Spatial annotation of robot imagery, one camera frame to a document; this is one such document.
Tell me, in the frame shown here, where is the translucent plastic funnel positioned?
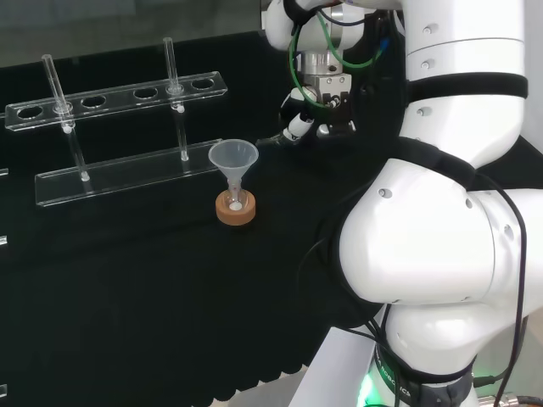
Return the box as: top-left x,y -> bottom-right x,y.
207,138 -> 260,192

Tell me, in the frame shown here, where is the black cable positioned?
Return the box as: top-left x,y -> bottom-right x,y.
295,168 -> 529,407

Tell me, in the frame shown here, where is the cork ring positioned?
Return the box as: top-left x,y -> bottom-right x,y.
215,189 -> 258,226

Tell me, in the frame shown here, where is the black bench cloth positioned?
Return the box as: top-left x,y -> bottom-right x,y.
0,29 -> 543,407

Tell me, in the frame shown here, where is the green cable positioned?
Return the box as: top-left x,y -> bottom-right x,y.
288,8 -> 386,108

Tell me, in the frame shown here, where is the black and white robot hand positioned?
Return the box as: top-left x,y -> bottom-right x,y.
277,72 -> 358,148

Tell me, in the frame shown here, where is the clear acrylic funnel stand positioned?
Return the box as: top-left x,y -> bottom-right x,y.
3,36 -> 228,209

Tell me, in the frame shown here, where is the small round-bottom glass flask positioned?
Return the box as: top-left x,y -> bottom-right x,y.
224,181 -> 248,213

